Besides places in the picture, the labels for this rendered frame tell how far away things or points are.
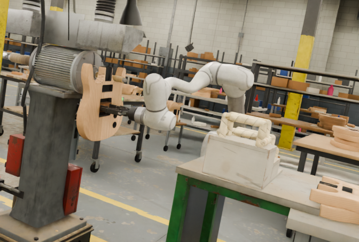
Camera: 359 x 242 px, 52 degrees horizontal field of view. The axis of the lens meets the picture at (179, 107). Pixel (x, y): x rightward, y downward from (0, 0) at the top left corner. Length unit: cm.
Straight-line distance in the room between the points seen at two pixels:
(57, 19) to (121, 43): 53
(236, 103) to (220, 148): 67
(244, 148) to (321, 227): 42
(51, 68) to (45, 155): 51
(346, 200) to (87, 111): 123
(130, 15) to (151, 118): 63
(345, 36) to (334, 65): 96
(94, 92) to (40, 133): 52
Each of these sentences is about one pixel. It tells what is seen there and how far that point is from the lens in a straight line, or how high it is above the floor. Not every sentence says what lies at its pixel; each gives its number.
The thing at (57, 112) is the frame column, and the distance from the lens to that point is 225.
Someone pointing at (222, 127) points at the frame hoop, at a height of 115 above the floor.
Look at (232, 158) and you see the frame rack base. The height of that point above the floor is 103.
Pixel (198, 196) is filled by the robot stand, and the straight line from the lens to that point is 258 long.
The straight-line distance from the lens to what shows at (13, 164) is 247.
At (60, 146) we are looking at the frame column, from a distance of 233.
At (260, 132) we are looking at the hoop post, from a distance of 155.
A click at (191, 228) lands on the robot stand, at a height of 29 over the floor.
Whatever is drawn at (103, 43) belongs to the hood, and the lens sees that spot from 194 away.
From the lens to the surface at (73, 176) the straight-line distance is 248.
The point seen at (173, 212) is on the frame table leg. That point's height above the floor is 71.
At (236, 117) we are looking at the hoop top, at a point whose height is 120.
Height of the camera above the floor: 136
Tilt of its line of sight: 6 degrees down
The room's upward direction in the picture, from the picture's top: 10 degrees clockwise
